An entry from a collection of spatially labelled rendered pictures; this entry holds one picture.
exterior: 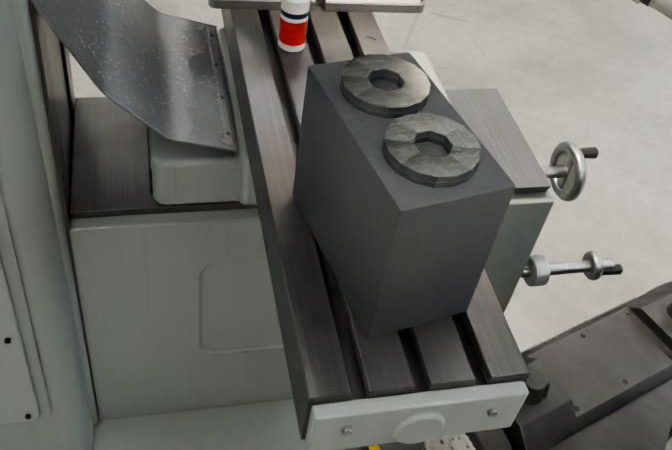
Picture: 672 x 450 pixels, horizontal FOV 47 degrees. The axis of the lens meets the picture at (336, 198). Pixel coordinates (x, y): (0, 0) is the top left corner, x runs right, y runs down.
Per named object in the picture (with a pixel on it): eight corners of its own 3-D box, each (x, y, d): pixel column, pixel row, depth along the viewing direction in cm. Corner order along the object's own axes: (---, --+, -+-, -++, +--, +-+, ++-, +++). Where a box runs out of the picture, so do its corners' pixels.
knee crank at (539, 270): (611, 261, 155) (622, 241, 151) (625, 284, 151) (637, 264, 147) (510, 269, 150) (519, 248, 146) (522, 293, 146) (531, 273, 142)
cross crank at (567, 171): (565, 172, 159) (585, 127, 151) (589, 213, 151) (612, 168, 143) (493, 175, 155) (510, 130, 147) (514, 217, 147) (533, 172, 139)
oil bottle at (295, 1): (302, 37, 117) (309, -30, 109) (307, 52, 114) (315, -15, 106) (275, 37, 116) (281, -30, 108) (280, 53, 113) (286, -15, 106)
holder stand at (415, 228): (381, 176, 97) (412, 39, 83) (468, 312, 83) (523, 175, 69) (291, 194, 92) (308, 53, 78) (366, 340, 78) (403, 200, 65)
